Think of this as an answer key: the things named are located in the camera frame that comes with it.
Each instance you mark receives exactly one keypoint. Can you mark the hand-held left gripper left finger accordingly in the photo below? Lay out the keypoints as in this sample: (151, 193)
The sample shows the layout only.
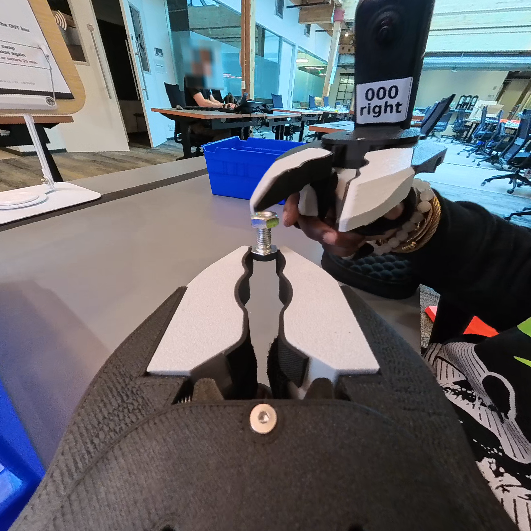
(203, 323)

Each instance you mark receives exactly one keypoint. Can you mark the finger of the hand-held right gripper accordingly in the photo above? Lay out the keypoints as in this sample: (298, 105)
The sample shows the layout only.
(373, 187)
(286, 174)

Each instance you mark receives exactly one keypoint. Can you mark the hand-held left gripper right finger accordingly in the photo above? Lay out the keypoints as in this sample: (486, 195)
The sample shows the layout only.
(323, 323)

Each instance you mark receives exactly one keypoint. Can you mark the silver hex bolt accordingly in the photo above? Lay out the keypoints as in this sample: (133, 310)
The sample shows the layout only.
(265, 243)

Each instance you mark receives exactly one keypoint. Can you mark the blue plastic bin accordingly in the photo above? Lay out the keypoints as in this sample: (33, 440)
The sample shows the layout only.
(17, 465)
(236, 170)

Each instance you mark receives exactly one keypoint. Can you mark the person's right forearm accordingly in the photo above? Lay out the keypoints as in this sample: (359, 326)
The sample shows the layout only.
(481, 257)

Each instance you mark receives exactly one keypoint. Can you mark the wooden office desk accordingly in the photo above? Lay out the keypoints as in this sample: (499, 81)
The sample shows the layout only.
(332, 128)
(216, 114)

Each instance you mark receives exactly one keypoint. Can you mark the black round cushion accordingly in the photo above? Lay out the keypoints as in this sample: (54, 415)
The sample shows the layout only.
(373, 278)

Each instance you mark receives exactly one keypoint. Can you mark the wooden pillar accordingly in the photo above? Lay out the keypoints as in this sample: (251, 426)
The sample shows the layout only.
(247, 50)

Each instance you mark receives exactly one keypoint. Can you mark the small red object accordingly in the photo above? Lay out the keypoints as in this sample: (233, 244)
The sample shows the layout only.
(477, 325)

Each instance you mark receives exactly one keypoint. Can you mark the white sign stand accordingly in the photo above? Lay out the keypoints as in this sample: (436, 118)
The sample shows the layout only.
(50, 203)

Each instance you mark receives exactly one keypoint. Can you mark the black printed shirt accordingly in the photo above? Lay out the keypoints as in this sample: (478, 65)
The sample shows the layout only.
(489, 431)

